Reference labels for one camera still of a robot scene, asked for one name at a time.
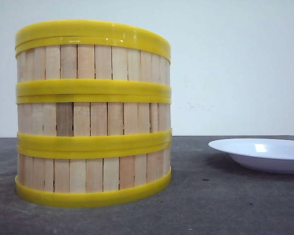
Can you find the front bamboo steamer basket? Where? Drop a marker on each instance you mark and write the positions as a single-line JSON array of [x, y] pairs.
[[79, 183]]

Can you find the white plate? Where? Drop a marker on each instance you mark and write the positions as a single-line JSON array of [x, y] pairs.
[[267, 155]]

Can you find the woven bamboo steamer lid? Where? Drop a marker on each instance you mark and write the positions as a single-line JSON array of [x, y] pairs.
[[90, 32]]

